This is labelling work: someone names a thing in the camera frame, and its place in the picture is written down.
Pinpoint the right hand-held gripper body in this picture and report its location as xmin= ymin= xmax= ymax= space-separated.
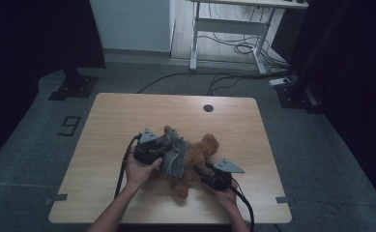
xmin=204 ymin=157 xmax=246 ymax=192

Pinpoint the long black floor cable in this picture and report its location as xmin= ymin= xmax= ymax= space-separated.
xmin=135 ymin=71 xmax=290 ymax=95

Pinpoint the black stand base plate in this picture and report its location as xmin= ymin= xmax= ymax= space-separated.
xmin=47 ymin=67 xmax=100 ymax=102
xmin=275 ymin=74 xmax=326 ymax=115

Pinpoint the grey tape strip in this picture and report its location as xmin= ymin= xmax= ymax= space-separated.
xmin=275 ymin=195 xmax=296 ymax=206
xmin=44 ymin=192 xmax=69 ymax=207

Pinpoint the white power strip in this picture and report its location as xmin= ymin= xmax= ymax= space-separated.
xmin=269 ymin=76 xmax=292 ymax=88

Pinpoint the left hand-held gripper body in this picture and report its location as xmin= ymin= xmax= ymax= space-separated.
xmin=132 ymin=128 xmax=168 ymax=166

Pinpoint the brown teddy bear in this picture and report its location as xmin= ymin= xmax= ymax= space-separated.
xmin=150 ymin=124 xmax=220 ymax=200

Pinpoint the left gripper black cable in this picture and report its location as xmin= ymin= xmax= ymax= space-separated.
xmin=113 ymin=132 xmax=143 ymax=199

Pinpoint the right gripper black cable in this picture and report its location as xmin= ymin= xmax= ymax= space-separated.
xmin=229 ymin=180 xmax=256 ymax=232

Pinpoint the white metal-frame desk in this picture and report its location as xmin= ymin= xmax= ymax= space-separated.
xmin=188 ymin=0 xmax=309 ymax=76

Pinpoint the tangled black cable bundle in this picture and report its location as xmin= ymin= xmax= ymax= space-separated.
xmin=197 ymin=31 xmax=290 ymax=71

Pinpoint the person's right hand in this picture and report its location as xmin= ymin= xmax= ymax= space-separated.
xmin=213 ymin=179 xmax=239 ymax=208

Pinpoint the person's left hand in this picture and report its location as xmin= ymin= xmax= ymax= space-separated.
xmin=125 ymin=150 xmax=163 ymax=191

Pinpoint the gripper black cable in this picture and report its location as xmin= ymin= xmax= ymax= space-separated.
xmin=229 ymin=180 xmax=256 ymax=232
xmin=113 ymin=132 xmax=143 ymax=199

